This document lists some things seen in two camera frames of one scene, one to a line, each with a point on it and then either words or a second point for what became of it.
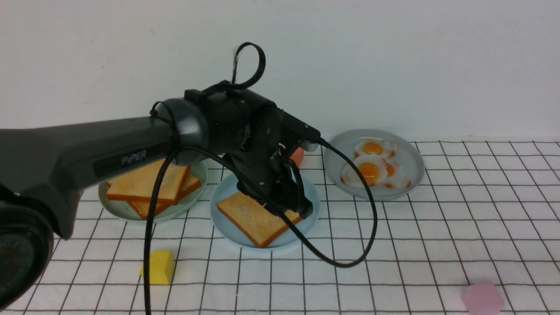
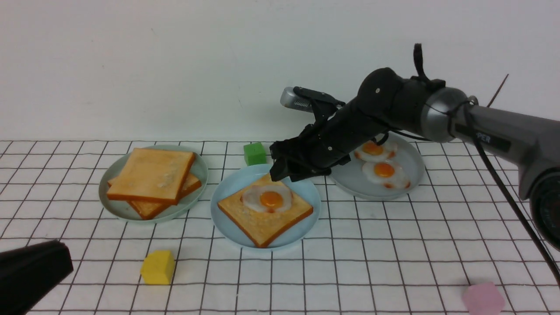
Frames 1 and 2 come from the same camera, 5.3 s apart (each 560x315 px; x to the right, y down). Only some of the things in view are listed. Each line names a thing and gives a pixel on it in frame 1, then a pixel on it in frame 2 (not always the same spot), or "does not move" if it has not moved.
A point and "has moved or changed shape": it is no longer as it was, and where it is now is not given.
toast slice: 260,223 does not move
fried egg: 372,168 has moved or changed shape
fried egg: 398,175 does not move
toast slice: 141,185 does not move
